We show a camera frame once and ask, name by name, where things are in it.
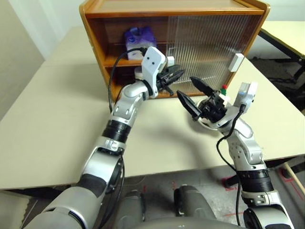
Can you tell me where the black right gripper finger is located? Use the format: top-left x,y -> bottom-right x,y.
190,76 -> 215,96
176,90 -> 202,120

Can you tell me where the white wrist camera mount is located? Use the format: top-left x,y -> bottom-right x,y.
215,81 -> 259,129
140,46 -> 169,98

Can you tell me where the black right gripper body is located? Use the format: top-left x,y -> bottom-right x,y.
199,89 -> 227,124

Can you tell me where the ribbed translucent sliding door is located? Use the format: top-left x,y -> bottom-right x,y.
164,15 -> 263,95

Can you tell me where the grey rounded robot leg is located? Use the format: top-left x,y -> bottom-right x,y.
116,189 -> 146,229
173,185 -> 216,220

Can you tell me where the black side table frame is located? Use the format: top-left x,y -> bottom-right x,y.
258,28 -> 305,83

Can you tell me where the grey robot torso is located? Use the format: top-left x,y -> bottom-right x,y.
135,216 -> 241,229

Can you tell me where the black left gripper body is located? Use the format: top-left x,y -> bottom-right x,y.
156,67 -> 175,96

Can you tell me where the wooden cabinet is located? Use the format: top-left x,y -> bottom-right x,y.
79,0 -> 271,100

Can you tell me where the beige stick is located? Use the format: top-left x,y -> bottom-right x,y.
285,163 -> 305,189

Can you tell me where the purple tissue pack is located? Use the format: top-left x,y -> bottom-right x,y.
123,27 -> 157,60

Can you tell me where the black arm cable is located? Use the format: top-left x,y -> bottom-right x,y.
107,47 -> 148,113
216,104 -> 246,226

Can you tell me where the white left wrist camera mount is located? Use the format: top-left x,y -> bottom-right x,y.
140,46 -> 169,98

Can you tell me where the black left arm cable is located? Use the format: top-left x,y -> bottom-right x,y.
107,47 -> 148,113

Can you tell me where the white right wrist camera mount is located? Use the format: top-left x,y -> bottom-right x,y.
215,81 -> 259,129

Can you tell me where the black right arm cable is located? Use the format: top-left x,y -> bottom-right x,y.
216,104 -> 246,226

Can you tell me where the white bottle with blue label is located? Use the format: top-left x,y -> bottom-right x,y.
134,67 -> 145,81

